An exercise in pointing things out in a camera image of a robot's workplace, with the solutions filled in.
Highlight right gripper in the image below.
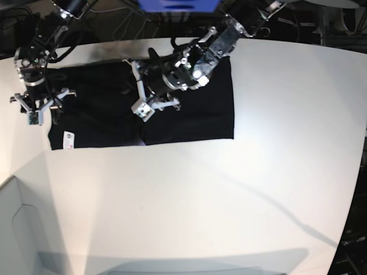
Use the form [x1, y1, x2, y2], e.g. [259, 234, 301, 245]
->
[10, 88, 77, 115]

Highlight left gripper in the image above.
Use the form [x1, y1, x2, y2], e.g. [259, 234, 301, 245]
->
[123, 58, 181, 111]

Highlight black T-shirt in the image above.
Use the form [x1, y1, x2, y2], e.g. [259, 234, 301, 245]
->
[48, 58, 235, 150]

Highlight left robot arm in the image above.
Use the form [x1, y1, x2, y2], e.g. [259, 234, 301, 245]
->
[126, 1, 286, 121]

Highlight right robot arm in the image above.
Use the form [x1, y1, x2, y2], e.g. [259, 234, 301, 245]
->
[10, 1, 91, 117]

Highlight white garment label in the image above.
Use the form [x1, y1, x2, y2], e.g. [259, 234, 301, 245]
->
[63, 131, 75, 150]

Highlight blue box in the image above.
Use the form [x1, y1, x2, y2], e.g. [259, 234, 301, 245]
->
[138, 0, 220, 13]

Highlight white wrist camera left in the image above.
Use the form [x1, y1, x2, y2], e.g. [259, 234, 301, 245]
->
[131, 99, 155, 122]

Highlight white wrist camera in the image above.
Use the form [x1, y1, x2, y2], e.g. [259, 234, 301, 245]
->
[131, 99, 155, 122]
[26, 110, 44, 125]

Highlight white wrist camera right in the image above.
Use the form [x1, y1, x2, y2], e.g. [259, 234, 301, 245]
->
[26, 110, 44, 125]

